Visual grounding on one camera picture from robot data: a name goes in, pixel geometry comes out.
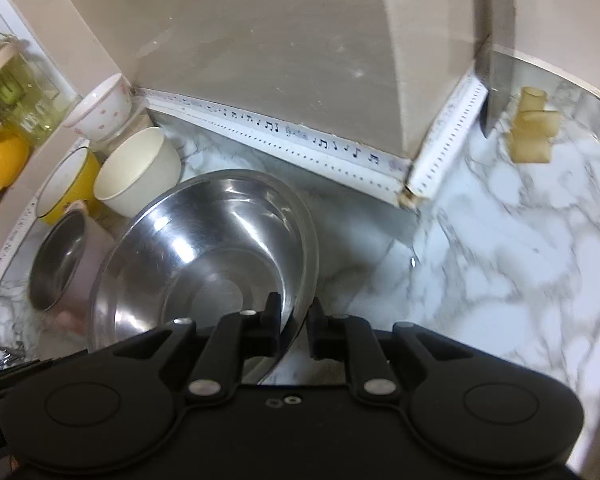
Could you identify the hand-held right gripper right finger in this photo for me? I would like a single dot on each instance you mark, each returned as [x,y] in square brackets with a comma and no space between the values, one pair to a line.
[322,337]

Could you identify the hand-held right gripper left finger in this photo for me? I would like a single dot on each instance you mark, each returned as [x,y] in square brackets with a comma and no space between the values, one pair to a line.
[267,332]

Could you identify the white floral bowl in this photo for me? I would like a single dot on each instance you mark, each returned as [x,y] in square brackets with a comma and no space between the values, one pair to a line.
[102,110]

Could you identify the white patterned trim strip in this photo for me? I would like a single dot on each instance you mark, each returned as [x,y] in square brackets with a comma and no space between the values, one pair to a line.
[305,147]

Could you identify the yellow bowl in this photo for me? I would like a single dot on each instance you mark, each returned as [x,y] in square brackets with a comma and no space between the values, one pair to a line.
[62,187]

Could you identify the yellow mug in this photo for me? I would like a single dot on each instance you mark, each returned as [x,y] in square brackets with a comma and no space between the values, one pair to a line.
[2,160]

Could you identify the large steel bowl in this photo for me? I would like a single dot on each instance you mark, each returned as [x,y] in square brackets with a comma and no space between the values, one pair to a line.
[195,260]

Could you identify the cream bowl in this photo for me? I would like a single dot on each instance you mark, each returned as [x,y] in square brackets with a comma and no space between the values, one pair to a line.
[135,175]

